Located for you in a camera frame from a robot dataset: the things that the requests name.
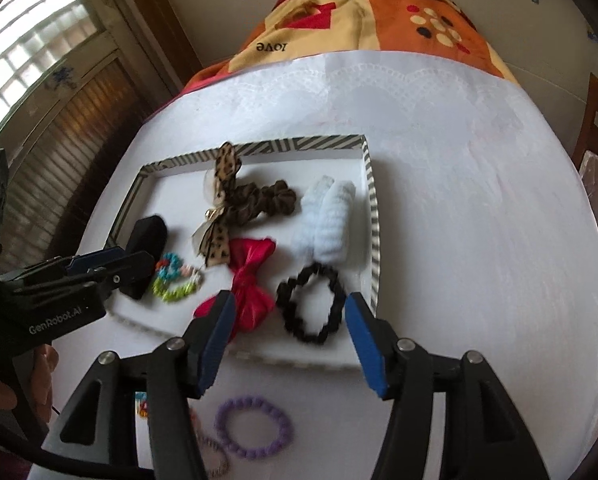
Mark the wooden chair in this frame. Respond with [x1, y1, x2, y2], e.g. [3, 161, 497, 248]
[574, 72, 598, 221]

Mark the black jewelry box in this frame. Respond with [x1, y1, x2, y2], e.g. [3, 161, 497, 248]
[120, 215, 169, 302]

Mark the striped rim white tray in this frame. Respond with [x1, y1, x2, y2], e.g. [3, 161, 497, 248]
[108, 132, 380, 373]

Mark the white fluffy scrunchie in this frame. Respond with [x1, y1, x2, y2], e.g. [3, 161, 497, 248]
[289, 176, 357, 266]

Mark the brown scrunchie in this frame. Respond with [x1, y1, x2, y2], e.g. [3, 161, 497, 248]
[226, 179, 297, 226]

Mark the black cable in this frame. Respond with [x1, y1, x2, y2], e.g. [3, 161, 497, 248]
[0, 405, 155, 480]

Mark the leopard print ribbon bow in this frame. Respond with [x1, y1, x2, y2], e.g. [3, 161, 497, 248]
[191, 142, 245, 268]

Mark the purple spiral hair tie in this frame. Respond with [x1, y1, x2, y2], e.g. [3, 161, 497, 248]
[214, 396, 294, 461]

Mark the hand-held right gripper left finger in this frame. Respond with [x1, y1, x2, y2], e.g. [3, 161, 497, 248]
[41, 290, 237, 480]

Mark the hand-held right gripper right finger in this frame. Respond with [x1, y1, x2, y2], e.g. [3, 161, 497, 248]
[344, 292, 550, 480]

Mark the orange printed blanket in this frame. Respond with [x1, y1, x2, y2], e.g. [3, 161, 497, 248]
[179, 0, 520, 106]

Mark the window with blinds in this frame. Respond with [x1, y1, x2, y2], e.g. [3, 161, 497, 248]
[0, 0, 110, 141]

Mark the pink spiral hair tie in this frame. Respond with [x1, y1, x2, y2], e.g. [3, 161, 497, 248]
[189, 407, 230, 478]

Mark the person's left hand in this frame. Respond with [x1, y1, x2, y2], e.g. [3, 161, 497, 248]
[0, 342, 60, 413]

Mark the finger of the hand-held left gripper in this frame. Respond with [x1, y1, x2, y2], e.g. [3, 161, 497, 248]
[0, 247, 130, 286]
[23, 252, 157, 307]

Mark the red satin bow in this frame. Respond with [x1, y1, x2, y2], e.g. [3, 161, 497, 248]
[194, 237, 278, 343]

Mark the black scrunchie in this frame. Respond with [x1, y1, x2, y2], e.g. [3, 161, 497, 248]
[275, 262, 347, 346]

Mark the brown slatted wooden door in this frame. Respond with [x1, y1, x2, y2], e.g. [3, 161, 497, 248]
[4, 50, 180, 271]

